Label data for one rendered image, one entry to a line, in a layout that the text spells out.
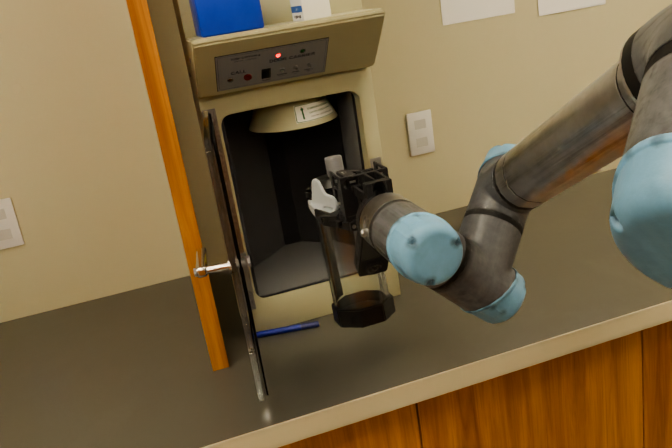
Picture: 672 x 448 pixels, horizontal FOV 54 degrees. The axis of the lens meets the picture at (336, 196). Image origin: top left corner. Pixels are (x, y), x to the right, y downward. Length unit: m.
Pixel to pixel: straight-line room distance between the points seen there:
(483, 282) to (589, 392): 0.59
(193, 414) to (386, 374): 0.32
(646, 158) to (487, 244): 0.38
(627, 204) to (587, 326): 0.79
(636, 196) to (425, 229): 0.31
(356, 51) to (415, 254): 0.54
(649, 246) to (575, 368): 0.83
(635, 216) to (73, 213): 1.39
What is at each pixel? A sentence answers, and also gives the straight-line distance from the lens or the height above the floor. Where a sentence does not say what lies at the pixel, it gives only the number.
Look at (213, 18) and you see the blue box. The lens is 1.08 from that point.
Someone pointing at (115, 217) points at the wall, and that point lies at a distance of 1.67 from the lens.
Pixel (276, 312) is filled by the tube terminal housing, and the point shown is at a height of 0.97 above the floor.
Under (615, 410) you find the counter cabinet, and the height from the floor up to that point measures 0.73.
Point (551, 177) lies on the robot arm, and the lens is 0.75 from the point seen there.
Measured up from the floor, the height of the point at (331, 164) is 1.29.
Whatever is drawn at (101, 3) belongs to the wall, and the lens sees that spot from 1.61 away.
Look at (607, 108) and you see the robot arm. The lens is 0.65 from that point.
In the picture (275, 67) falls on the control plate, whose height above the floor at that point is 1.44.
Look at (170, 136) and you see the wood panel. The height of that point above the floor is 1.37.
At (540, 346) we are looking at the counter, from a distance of 1.20.
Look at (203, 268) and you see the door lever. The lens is 0.96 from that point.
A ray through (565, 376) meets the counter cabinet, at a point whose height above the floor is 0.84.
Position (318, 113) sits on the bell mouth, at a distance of 1.26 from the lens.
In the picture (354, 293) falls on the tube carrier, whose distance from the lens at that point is 1.06.
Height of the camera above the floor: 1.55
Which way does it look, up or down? 17 degrees down
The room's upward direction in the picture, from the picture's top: 9 degrees counter-clockwise
